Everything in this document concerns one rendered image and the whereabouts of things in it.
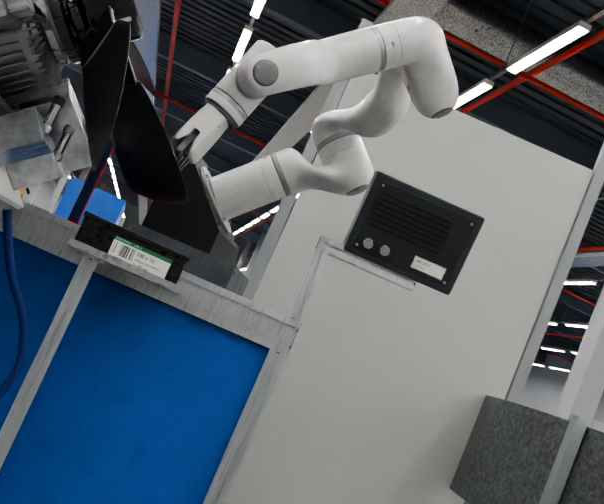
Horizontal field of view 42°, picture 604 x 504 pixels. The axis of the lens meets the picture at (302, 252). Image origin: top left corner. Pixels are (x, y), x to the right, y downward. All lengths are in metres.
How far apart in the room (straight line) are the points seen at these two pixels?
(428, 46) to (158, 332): 0.83
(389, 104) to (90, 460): 1.04
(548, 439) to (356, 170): 1.23
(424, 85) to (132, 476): 1.04
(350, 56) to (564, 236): 2.05
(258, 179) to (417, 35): 0.63
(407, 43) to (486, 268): 1.85
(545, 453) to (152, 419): 1.47
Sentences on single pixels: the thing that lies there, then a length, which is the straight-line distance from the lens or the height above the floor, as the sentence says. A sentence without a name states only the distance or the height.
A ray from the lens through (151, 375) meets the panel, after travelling 1.76.
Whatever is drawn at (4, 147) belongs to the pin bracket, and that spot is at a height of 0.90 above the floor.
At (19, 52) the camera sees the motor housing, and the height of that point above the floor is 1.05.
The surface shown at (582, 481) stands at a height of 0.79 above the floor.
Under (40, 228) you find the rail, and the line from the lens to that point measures 1.81.
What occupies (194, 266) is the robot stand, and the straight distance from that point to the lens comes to 1.93.
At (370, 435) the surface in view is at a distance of 3.24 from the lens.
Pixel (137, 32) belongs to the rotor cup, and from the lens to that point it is 1.39.
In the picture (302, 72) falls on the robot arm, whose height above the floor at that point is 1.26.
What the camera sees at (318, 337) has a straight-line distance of 3.19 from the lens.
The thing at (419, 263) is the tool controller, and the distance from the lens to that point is 1.76.
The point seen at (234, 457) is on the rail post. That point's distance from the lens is 1.76.
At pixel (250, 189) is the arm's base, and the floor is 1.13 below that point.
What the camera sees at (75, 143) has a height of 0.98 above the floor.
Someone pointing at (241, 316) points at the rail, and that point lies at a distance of 1.73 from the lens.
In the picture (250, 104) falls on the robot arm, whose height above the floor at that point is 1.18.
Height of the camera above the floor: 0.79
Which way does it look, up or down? 7 degrees up
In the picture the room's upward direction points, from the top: 24 degrees clockwise
